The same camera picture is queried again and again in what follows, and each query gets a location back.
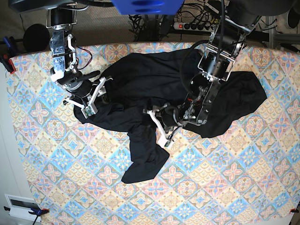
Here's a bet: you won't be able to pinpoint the blue orange clamp left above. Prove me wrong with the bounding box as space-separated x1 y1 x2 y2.
0 37 17 74

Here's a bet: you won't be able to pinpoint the black round stool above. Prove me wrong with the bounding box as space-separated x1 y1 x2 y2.
23 23 50 53

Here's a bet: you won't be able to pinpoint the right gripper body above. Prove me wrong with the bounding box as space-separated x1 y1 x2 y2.
70 82 99 103

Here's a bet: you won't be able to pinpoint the patterned tablecloth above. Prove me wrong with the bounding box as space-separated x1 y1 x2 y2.
6 47 300 225

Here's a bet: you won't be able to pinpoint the black t-shirt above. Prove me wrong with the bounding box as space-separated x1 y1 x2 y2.
74 50 267 184

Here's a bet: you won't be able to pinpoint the blue mount plate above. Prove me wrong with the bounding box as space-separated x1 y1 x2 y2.
111 0 184 15

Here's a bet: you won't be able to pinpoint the blue orange clamp bottom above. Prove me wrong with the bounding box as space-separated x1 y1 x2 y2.
4 206 49 225

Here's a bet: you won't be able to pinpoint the white wall panel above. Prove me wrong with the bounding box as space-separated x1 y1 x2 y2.
5 194 38 222

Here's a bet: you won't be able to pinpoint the white power strip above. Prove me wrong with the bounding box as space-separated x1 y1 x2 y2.
173 22 214 32

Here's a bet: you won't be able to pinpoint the blue orange clamp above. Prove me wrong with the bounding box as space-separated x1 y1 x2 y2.
4 206 49 225
0 37 17 74

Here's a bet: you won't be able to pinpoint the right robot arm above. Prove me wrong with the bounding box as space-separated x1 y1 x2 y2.
46 0 112 106

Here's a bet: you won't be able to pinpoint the white camera bracket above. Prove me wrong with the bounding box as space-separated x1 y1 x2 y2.
63 77 113 119
143 103 186 149

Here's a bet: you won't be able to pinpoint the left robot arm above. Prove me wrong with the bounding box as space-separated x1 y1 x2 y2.
150 0 261 131

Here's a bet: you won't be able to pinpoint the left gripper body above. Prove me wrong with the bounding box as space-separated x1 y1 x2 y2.
157 105 180 127

